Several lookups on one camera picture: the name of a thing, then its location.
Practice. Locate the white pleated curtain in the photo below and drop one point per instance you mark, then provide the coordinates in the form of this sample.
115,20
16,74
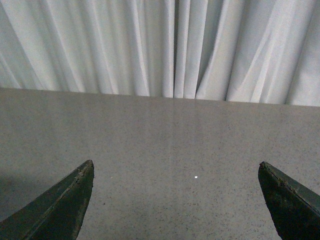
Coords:
259,51

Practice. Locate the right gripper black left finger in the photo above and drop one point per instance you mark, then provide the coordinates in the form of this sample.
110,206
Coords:
56,214

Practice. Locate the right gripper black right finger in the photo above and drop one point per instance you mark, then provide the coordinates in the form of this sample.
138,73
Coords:
294,208

